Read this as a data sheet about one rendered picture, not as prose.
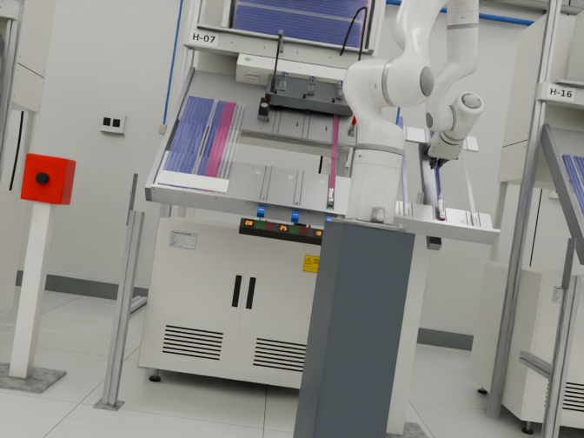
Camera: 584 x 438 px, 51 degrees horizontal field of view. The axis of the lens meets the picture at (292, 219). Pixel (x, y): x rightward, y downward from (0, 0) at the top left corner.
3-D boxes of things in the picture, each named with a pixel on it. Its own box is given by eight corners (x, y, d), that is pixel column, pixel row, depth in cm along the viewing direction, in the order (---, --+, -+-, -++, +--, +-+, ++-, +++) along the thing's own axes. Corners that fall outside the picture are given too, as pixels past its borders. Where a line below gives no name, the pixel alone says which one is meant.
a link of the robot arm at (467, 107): (445, 141, 189) (472, 138, 191) (461, 113, 178) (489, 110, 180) (436, 119, 193) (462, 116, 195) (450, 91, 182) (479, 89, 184)
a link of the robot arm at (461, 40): (434, 26, 173) (434, 134, 181) (484, 23, 177) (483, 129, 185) (419, 28, 182) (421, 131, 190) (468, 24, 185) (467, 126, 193)
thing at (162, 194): (350, 231, 203) (355, 215, 197) (151, 202, 201) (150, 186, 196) (350, 228, 204) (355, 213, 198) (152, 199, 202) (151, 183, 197)
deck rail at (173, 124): (151, 202, 201) (150, 188, 197) (145, 201, 201) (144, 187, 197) (195, 80, 251) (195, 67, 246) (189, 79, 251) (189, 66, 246)
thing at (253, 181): (352, 222, 202) (354, 216, 199) (152, 193, 200) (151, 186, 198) (354, 183, 215) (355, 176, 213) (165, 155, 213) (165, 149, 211)
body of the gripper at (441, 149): (467, 126, 196) (455, 147, 206) (436, 121, 196) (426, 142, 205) (469, 144, 192) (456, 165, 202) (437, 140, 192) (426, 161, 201)
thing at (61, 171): (41, 393, 202) (75, 158, 202) (-32, 383, 202) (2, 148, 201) (66, 374, 226) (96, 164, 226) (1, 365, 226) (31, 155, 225)
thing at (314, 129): (353, 155, 229) (355, 145, 225) (176, 129, 228) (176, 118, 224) (355, 103, 252) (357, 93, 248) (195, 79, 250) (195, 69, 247)
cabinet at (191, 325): (321, 408, 231) (345, 244, 230) (135, 382, 229) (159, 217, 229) (312, 365, 295) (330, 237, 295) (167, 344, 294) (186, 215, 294)
